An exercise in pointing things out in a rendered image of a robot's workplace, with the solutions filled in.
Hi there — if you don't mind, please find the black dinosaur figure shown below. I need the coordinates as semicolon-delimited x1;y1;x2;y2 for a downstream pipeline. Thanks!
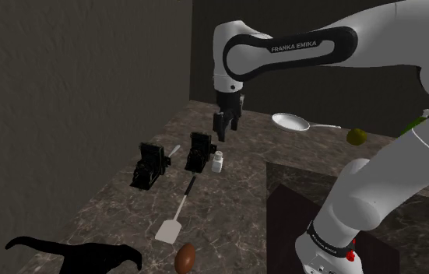
4;236;143;274

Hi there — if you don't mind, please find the yellow-green round fruit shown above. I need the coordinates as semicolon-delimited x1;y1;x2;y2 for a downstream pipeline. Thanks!
346;128;368;146

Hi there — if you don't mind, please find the dark robot stand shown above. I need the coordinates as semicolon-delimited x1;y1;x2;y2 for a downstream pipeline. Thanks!
265;183;402;274

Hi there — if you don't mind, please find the brown egg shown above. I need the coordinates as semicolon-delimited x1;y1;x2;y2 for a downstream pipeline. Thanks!
174;242;197;274

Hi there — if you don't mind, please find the white spatula with black handle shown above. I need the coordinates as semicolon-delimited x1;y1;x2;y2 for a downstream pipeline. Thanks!
154;175;197;245

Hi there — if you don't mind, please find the green elongated object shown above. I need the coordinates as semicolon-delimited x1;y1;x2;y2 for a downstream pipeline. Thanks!
399;109;429;138

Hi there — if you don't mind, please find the white salt shaker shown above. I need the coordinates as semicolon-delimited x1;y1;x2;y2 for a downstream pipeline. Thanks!
211;150;224;174

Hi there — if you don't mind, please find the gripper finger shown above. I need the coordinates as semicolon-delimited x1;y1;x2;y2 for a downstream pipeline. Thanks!
228;113;243;132
213;111;228;143

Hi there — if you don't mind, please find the white frying pan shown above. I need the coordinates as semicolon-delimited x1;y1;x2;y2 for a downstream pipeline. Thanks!
271;112;343;133

